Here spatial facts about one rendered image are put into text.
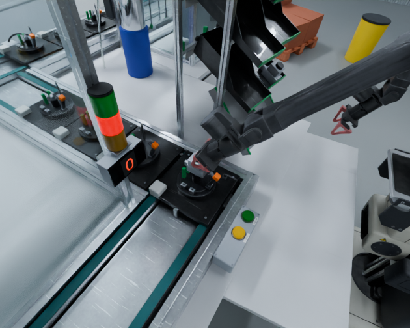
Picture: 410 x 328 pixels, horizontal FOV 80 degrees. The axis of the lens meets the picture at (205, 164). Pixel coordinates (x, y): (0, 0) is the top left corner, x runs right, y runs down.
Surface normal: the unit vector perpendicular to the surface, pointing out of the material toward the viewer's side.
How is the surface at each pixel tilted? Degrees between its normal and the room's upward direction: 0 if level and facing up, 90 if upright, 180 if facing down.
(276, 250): 0
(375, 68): 72
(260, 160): 0
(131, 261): 0
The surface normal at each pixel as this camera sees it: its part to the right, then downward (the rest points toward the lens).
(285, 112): -0.07, 0.43
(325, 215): 0.06, -0.64
